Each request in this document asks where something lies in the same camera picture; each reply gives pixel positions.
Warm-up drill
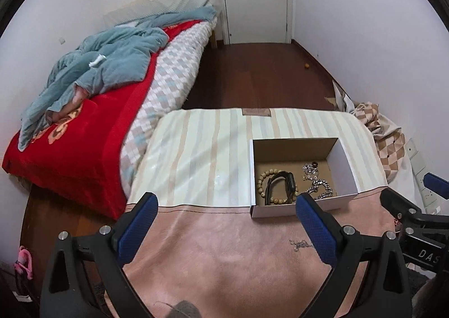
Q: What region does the pink slipper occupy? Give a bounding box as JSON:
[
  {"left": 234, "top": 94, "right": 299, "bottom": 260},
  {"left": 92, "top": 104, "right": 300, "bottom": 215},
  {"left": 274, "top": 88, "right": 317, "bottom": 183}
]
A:
[{"left": 14, "top": 246, "right": 33, "bottom": 280}]

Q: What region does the wooden bead bracelet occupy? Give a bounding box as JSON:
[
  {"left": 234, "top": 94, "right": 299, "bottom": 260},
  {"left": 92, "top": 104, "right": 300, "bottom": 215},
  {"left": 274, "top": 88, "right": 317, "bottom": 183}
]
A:
[{"left": 256, "top": 169, "right": 299, "bottom": 205}]

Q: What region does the black smart band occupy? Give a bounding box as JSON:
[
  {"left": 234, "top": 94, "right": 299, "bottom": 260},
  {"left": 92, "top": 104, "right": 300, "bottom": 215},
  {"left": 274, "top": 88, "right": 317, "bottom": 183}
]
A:
[{"left": 264, "top": 171, "right": 297, "bottom": 206}]

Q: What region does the white tube on quilt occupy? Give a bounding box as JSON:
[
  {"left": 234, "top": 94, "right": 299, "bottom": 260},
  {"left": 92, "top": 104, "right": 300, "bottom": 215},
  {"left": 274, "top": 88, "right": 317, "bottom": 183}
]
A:
[{"left": 88, "top": 54, "right": 107, "bottom": 68}]

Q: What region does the thin silver chain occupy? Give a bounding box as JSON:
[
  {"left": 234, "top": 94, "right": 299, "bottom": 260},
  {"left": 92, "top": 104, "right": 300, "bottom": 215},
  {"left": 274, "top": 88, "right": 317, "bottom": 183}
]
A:
[{"left": 289, "top": 239, "right": 314, "bottom": 252}]

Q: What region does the silver chain in box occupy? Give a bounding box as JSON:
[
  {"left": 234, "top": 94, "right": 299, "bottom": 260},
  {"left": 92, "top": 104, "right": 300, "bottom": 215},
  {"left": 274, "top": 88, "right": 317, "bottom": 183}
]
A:
[{"left": 301, "top": 161, "right": 321, "bottom": 181}]

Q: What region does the beige checkered cloth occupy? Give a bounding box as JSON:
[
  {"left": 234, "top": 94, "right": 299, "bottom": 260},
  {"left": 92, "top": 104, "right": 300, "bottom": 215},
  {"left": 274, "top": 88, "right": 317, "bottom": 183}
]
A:
[{"left": 353, "top": 102, "right": 406, "bottom": 182}]

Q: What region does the white cardboard box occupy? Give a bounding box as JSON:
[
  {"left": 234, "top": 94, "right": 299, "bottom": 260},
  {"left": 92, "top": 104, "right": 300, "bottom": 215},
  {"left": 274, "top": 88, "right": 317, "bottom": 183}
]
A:
[{"left": 249, "top": 137, "right": 358, "bottom": 218}]

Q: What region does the striped and pink tablecloth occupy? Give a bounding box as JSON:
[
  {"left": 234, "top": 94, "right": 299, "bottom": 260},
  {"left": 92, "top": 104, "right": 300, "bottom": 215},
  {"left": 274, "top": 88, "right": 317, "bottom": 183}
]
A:
[{"left": 125, "top": 108, "right": 393, "bottom": 317}]

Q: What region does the checkered mattress sheet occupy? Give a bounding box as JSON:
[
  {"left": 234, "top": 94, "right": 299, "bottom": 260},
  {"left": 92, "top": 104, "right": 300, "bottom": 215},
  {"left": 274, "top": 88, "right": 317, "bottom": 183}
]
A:
[{"left": 120, "top": 19, "right": 217, "bottom": 198}]

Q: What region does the white power strip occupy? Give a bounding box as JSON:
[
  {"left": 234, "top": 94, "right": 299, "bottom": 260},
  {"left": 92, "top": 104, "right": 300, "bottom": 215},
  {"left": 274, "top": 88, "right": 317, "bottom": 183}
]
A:
[{"left": 405, "top": 138, "right": 441, "bottom": 215}]

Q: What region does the blue-grey quilt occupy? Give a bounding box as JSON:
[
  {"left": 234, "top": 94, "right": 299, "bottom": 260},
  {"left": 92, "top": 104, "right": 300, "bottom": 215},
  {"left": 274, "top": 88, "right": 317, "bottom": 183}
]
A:
[{"left": 17, "top": 5, "right": 217, "bottom": 152}]

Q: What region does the silver link bracelet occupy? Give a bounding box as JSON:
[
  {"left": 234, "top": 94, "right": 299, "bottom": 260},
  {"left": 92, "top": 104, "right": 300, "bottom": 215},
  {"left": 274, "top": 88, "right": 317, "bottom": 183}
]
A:
[{"left": 304, "top": 179, "right": 335, "bottom": 201}]

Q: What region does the red blanket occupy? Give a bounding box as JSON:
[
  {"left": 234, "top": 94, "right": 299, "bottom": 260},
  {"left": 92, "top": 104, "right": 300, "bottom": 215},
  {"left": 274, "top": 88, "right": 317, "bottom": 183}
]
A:
[{"left": 1, "top": 20, "right": 201, "bottom": 219}]

